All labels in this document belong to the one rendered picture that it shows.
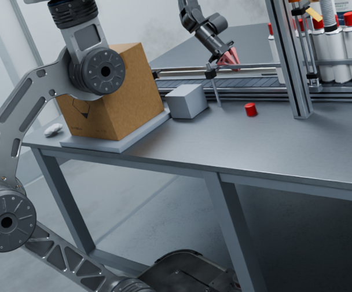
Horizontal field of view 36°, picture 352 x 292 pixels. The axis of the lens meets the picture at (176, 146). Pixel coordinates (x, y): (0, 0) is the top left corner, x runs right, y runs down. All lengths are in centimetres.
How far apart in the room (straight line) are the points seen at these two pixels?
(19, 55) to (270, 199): 233
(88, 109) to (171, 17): 289
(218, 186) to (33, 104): 61
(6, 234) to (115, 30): 307
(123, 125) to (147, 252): 72
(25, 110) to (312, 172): 86
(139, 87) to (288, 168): 73
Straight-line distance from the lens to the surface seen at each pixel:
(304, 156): 147
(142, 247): 247
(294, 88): 165
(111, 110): 188
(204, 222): 248
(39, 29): 407
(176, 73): 222
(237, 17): 523
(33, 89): 170
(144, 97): 197
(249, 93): 191
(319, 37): 172
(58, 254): 189
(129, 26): 454
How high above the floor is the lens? 151
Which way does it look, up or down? 23 degrees down
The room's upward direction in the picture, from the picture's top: 19 degrees counter-clockwise
